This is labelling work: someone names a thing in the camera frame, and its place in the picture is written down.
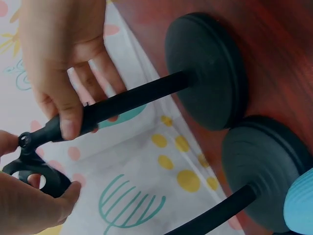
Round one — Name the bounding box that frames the person's left hand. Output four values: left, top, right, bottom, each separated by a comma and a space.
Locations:
0, 129, 82, 235

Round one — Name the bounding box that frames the person's right hand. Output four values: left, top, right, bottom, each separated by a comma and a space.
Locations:
18, 0, 128, 141

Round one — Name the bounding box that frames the black ring bracket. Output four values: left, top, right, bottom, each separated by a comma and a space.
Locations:
1, 145, 72, 199

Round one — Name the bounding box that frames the black stand with round base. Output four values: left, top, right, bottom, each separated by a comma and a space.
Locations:
190, 115, 313, 235
18, 12, 249, 150

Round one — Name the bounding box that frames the blue ribbed object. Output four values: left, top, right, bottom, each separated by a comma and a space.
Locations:
284, 167, 313, 235

